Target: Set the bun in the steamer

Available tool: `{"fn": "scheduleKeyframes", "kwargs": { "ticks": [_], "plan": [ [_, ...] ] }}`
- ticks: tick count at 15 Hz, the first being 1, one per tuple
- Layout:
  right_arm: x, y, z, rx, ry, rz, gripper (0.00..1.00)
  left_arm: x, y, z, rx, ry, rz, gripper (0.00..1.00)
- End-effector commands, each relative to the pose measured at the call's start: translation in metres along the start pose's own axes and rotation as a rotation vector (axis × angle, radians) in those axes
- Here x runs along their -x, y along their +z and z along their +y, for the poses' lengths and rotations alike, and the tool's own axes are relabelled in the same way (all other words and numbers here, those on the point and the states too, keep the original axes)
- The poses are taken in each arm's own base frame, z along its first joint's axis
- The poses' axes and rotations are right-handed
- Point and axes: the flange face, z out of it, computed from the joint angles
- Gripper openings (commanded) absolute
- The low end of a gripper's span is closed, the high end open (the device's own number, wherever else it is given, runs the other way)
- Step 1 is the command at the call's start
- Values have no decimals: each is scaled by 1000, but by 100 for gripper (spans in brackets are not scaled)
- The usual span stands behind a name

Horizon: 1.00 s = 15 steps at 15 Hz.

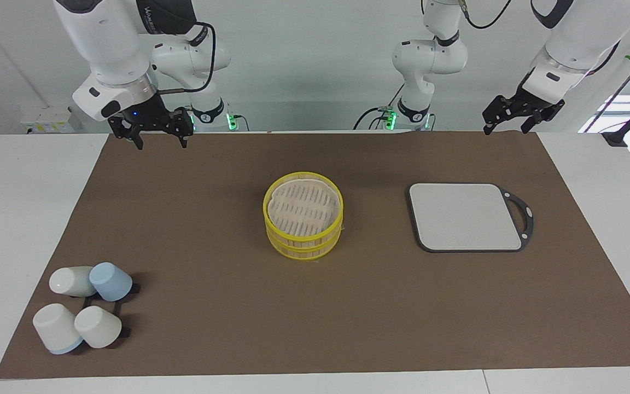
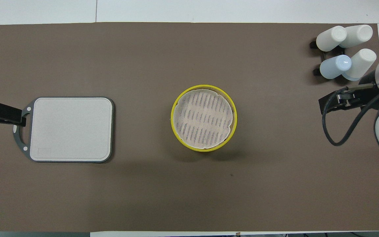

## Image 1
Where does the light blue plastic cup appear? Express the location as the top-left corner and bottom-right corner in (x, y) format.
(89, 262), (133, 302)

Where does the yellow bamboo steamer tier lined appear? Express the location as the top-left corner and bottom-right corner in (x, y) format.
(263, 171), (344, 245)

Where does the black cup rack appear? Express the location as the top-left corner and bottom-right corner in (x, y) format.
(77, 282), (142, 339)

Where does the yellow bamboo steamer tier unlined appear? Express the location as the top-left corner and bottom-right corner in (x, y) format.
(266, 222), (344, 261)

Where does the white steamer liner paper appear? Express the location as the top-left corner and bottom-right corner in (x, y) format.
(267, 181), (340, 237)

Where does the white cutting board grey frame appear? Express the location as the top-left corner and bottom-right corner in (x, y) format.
(408, 182), (535, 253)

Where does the white plastic cup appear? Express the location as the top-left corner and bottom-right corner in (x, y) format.
(74, 305), (123, 350)
(48, 266), (97, 298)
(32, 303), (84, 355)

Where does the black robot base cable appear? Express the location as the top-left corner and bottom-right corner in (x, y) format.
(353, 82), (406, 131)

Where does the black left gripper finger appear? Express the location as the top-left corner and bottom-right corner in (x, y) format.
(482, 97), (505, 136)
(520, 107), (541, 135)

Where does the brown table mat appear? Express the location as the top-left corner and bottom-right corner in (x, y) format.
(0, 131), (630, 380)

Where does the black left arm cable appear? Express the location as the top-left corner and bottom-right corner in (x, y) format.
(459, 0), (514, 30)

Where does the white power strip box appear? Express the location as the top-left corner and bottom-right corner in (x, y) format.
(20, 106), (84, 134)

